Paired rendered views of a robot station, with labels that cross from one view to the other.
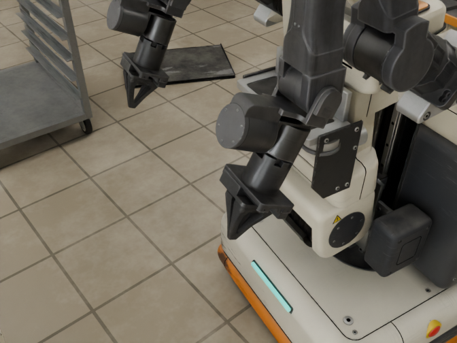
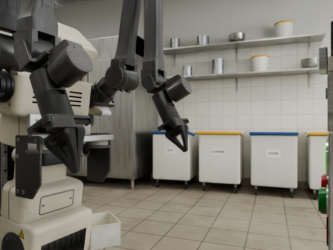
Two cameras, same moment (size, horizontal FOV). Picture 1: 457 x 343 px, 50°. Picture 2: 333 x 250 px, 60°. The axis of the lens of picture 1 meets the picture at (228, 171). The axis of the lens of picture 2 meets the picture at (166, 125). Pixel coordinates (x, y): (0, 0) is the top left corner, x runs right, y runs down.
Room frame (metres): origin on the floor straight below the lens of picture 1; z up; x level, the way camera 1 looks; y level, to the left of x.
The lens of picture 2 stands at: (1.01, 0.74, 0.84)
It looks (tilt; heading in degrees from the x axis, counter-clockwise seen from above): 0 degrees down; 240
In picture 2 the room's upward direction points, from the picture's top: straight up
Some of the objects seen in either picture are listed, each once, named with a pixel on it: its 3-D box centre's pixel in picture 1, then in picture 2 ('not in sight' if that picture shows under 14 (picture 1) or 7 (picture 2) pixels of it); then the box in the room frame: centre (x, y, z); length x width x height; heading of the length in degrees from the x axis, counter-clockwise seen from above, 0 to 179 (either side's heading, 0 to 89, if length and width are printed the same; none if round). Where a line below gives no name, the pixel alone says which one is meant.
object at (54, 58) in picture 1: (45, 50); not in sight; (2.07, 0.83, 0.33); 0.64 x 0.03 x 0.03; 37
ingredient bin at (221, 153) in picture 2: not in sight; (222, 159); (-1.59, -2.24, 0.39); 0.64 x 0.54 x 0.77; 41
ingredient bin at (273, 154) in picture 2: not in sight; (273, 161); (-2.01, -1.74, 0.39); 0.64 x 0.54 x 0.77; 39
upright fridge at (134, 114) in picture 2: not in sight; (104, 113); (-0.37, -3.50, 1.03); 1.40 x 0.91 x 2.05; 130
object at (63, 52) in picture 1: (41, 31); not in sight; (2.07, 0.83, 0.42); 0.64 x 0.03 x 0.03; 37
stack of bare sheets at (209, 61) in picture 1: (176, 64); not in sight; (2.56, 0.30, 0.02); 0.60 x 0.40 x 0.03; 102
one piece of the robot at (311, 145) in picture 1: (300, 117); (65, 152); (0.84, -0.15, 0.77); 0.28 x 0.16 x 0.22; 30
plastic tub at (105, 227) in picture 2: not in sight; (100, 229); (0.35, -1.35, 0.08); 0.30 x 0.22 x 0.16; 87
